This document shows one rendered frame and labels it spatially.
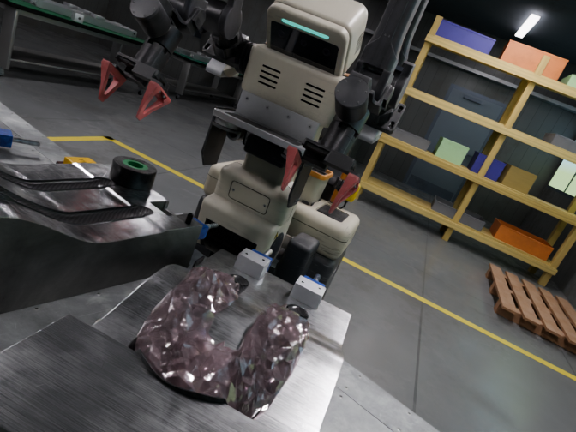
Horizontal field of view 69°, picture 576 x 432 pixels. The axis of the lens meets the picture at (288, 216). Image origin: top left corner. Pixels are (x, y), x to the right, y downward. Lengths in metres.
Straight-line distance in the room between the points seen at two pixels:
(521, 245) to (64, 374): 5.87
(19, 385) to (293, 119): 0.85
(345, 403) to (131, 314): 0.33
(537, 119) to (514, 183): 3.69
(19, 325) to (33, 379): 0.23
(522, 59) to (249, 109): 4.98
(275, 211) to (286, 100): 0.29
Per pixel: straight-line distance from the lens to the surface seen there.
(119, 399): 0.38
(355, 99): 0.73
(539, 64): 5.86
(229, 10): 1.08
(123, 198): 0.77
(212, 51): 1.22
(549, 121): 9.52
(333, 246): 1.38
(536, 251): 6.12
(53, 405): 0.38
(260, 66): 1.13
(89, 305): 0.65
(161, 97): 0.93
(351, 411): 0.66
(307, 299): 0.71
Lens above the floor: 1.18
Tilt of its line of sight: 18 degrees down
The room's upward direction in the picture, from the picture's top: 23 degrees clockwise
